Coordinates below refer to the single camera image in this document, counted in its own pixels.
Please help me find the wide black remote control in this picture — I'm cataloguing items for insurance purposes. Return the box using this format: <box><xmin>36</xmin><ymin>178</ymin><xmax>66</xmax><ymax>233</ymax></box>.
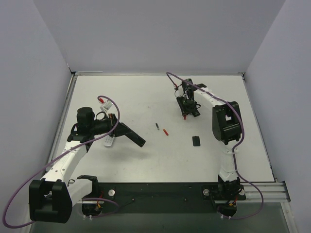
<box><xmin>118</xmin><ymin>123</ymin><xmax>146</xmax><ymax>148</ymax></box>

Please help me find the white remote control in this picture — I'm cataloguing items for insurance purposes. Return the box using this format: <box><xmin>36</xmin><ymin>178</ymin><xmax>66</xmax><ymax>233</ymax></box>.
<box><xmin>103</xmin><ymin>135</ymin><xmax>115</xmax><ymax>148</ymax></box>

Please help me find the black battery cover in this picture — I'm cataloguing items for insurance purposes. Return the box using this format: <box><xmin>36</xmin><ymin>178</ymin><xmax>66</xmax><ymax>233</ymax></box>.
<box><xmin>192</xmin><ymin>136</ymin><xmax>201</xmax><ymax>147</ymax></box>

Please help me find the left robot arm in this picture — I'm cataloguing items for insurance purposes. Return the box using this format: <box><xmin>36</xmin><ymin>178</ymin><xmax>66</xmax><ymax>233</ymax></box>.
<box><xmin>29</xmin><ymin>107</ymin><xmax>120</xmax><ymax>223</ymax></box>

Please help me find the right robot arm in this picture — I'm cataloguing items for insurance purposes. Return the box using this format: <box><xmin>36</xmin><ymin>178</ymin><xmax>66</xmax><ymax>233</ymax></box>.
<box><xmin>175</xmin><ymin>79</ymin><xmax>242</xmax><ymax>190</ymax></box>

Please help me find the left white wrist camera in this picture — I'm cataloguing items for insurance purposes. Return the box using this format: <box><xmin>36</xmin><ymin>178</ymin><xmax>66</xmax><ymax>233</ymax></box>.
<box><xmin>98</xmin><ymin>97</ymin><xmax>113</xmax><ymax>114</ymax></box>

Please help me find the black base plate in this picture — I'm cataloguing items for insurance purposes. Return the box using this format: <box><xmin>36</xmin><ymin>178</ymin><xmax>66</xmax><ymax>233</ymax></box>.
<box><xmin>81</xmin><ymin>182</ymin><xmax>246</xmax><ymax>216</ymax></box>

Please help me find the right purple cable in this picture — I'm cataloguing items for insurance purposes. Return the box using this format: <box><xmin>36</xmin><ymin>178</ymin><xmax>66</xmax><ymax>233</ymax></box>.
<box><xmin>166</xmin><ymin>71</ymin><xmax>265</xmax><ymax>220</ymax></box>

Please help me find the purple cable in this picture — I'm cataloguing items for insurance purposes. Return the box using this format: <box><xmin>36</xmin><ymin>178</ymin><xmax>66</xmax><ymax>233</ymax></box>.
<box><xmin>166</xmin><ymin>71</ymin><xmax>265</xmax><ymax>220</ymax></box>
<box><xmin>4</xmin><ymin>95</ymin><xmax>120</xmax><ymax>229</ymax></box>

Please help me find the aluminium front rail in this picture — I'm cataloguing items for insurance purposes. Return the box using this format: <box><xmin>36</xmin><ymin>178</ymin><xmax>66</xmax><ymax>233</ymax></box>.
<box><xmin>82</xmin><ymin>182</ymin><xmax>290</xmax><ymax>203</ymax></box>

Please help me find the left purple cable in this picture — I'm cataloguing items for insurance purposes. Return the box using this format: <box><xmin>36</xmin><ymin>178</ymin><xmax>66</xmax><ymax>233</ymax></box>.
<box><xmin>4</xmin><ymin>95</ymin><xmax>120</xmax><ymax>229</ymax></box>

